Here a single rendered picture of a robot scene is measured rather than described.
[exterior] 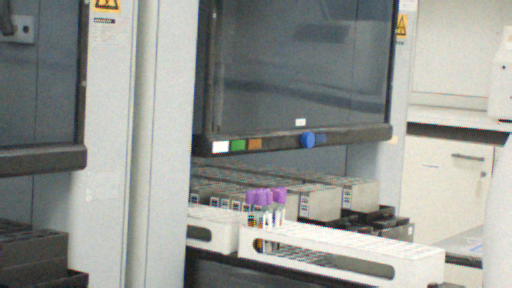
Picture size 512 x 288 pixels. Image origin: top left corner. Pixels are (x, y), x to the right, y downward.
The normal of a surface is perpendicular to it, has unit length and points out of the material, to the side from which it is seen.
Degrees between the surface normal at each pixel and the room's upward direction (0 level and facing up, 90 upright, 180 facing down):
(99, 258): 90
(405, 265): 90
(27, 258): 90
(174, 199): 90
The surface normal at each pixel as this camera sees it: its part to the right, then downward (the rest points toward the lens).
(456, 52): -0.58, 0.05
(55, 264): 0.81, 0.11
